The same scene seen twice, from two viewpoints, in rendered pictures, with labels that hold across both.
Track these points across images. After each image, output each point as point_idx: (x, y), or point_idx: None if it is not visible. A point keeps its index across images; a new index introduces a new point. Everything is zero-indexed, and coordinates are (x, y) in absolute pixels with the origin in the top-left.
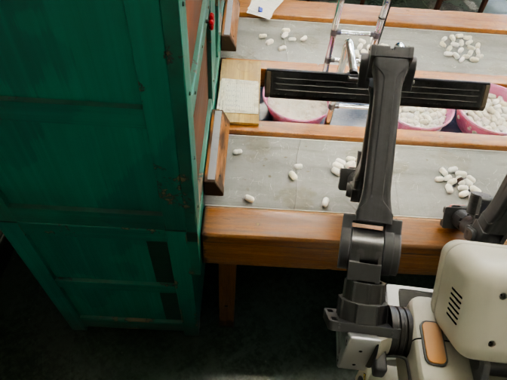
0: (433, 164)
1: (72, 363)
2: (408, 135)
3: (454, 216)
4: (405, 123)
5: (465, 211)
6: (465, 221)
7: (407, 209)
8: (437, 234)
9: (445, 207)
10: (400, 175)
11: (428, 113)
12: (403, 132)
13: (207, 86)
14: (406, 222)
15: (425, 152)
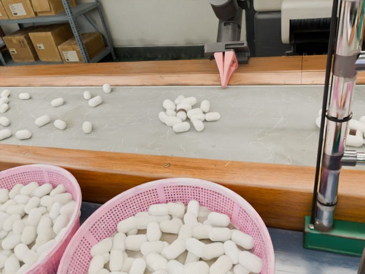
0: (206, 139)
1: None
2: (235, 169)
3: (238, 41)
4: (231, 192)
5: (225, 35)
6: (238, 15)
7: (276, 92)
8: (253, 63)
9: (246, 42)
10: (272, 125)
11: (146, 242)
12: (244, 176)
13: None
14: (289, 69)
15: (208, 157)
